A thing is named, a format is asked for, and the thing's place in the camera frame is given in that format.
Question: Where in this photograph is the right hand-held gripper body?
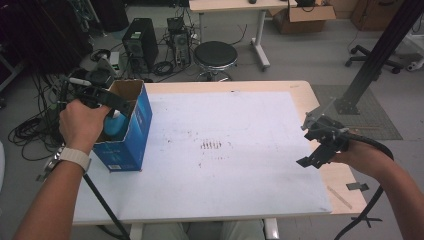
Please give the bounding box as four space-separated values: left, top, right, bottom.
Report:
300 97 351 158

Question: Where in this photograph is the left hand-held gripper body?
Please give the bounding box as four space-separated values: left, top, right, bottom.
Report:
61 58 118 110

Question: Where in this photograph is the blue bottle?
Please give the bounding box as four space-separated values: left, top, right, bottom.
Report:
103 109 131 138

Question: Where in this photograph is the blue cardboard box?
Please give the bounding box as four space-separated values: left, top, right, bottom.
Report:
92 79 154 173

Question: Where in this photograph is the person's right hand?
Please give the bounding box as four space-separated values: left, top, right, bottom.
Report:
329 138 385 178

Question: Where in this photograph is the person's left hand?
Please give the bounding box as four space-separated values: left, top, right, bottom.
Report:
58 98 113 155

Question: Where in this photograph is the light wooden table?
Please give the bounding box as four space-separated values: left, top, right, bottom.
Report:
71 80 368 240

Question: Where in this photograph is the thin wooden stick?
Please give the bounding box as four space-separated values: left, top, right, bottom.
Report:
326 185 354 211

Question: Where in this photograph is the black tape piece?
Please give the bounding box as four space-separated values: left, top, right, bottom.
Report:
345 181 370 192

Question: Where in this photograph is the dark grey floor mat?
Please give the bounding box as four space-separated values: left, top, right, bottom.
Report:
311 83 404 142

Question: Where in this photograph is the black computer tower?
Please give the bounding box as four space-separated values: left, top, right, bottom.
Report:
121 17 160 74

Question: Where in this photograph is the white band wristwatch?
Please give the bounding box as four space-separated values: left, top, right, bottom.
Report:
44 145 92 175

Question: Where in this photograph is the dark curtain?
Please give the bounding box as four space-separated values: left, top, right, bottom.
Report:
0 0 95 76

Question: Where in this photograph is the black office chair base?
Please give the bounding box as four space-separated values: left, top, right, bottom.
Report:
344 44 405 75

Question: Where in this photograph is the small open computer case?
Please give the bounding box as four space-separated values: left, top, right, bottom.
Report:
166 16 192 67

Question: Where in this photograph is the black metal stand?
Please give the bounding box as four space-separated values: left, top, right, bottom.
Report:
333 0 424 116

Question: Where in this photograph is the white mat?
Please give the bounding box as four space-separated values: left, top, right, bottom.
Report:
73 91 333 224

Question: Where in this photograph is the black round stool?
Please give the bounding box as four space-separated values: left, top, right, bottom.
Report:
193 40 239 82

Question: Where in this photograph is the open brown cardboard box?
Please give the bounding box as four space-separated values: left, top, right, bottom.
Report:
268 3 337 35

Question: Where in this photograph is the closed brown cardboard box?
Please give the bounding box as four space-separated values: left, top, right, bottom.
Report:
349 0 405 32

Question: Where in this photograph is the white-legged wooden desk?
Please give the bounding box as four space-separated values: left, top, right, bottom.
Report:
188 0 298 72

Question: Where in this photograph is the coiled black cable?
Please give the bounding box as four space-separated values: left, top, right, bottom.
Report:
151 60 175 77

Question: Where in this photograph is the thick black gripper cable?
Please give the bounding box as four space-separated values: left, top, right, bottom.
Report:
332 129 395 240

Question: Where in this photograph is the tangle of black cables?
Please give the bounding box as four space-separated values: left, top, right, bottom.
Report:
7 71 68 162

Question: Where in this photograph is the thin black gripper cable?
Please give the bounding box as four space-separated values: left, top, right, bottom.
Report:
82 173 131 240

